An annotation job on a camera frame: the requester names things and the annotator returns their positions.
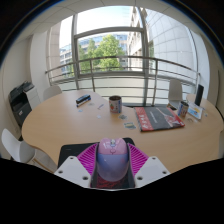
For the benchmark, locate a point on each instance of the black mouse pad red print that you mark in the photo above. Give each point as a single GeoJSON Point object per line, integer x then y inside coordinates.
{"type": "Point", "coordinates": [71, 150]}

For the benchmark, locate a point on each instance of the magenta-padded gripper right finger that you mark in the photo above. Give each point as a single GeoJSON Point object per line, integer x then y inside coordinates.
{"type": "Point", "coordinates": [151, 170]}

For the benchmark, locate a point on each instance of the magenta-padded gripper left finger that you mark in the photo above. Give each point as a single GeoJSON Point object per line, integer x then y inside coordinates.
{"type": "Point", "coordinates": [71, 170]}

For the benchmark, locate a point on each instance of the metal balcony railing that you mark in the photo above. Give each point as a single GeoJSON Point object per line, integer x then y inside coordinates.
{"type": "Point", "coordinates": [116, 59]}

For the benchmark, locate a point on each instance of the black upright speaker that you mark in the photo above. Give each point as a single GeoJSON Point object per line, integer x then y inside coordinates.
{"type": "Point", "coordinates": [199, 95]}

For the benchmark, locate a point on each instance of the black office printer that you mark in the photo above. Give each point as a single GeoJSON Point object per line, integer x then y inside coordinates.
{"type": "Point", "coordinates": [21, 100]}

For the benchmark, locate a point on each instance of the colourful magazine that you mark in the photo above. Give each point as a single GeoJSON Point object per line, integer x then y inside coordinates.
{"type": "Point", "coordinates": [158, 119]}

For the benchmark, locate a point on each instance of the dark blue stapler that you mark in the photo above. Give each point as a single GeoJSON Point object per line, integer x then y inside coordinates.
{"type": "Point", "coordinates": [83, 99]}

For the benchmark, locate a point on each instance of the white chair wooden legs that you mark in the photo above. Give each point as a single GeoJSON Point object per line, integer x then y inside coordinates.
{"type": "Point", "coordinates": [16, 148]}

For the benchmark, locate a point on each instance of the pink and lilac computer mouse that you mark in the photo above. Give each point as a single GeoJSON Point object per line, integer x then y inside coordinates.
{"type": "Point", "coordinates": [112, 160]}

